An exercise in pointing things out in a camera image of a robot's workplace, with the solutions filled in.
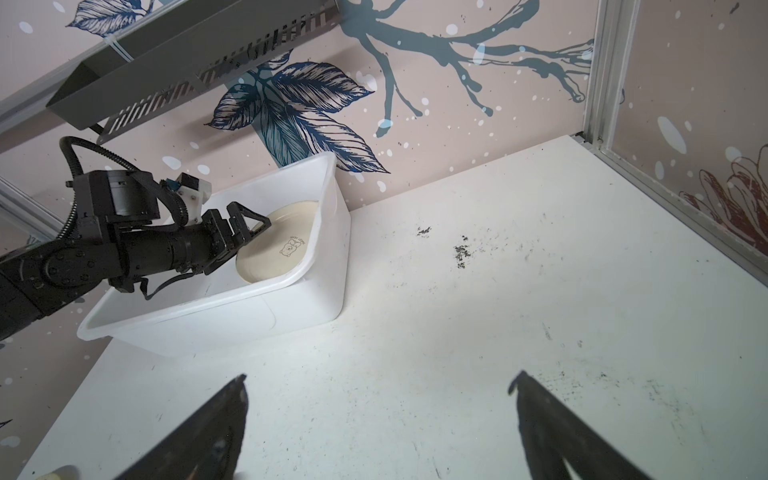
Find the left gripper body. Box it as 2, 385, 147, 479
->
179, 209, 240, 275

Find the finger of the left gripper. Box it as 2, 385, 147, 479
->
227, 201, 271, 249

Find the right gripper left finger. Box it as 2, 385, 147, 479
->
117, 374, 249, 480

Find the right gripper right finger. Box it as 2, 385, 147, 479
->
508, 371, 648, 479

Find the cream round plate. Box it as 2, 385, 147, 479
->
235, 201, 318, 283

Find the small yellowish saucer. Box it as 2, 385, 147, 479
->
36, 465, 81, 480

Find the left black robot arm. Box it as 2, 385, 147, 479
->
1, 136, 271, 339

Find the white plastic bin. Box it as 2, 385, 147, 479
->
77, 152, 351, 357

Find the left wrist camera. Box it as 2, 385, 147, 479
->
165, 173, 212, 226

